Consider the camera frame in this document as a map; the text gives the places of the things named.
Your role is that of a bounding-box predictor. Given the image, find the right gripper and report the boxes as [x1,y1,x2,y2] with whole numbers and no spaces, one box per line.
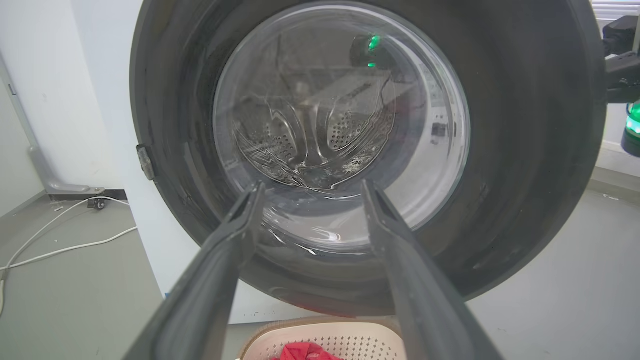
[602,15,640,158]

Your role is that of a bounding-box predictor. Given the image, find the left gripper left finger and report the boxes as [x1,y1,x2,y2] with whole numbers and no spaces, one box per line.
[122,181,266,360]

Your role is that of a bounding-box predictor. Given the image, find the white washing machine body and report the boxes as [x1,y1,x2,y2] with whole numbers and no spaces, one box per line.
[70,0,326,325]

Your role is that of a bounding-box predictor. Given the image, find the cream perforated laundry basket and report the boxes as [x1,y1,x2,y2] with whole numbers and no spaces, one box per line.
[237,316,408,360]

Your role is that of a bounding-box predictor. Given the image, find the black glass washing machine door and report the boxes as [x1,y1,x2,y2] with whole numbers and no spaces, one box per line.
[129,0,608,318]

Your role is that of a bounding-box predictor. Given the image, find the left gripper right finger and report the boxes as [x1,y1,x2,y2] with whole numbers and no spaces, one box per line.
[361,179,503,360]

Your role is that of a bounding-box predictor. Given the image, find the red garment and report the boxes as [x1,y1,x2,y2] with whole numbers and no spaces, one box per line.
[272,341,346,360]

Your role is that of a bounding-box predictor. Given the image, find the grey metal post foot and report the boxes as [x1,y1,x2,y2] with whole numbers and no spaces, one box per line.
[0,52,106,196]

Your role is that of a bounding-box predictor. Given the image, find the white floor cable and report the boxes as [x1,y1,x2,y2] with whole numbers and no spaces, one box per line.
[0,226,139,317]
[0,196,131,273]

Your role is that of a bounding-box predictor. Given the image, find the steel washing machine drum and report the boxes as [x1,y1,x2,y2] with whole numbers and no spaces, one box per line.
[232,92,397,192]

